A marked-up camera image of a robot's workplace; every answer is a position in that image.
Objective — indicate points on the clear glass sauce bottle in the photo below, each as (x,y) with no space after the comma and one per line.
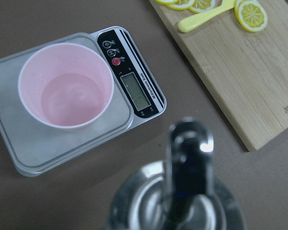
(180,192)

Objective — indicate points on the yellow plastic knife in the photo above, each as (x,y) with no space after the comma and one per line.
(188,24)

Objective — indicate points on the bamboo cutting board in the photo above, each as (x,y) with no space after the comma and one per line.
(246,73)

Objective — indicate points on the digital kitchen scale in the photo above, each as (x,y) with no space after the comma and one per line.
(36,148)

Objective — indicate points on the pink plastic cup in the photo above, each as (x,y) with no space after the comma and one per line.
(65,86)

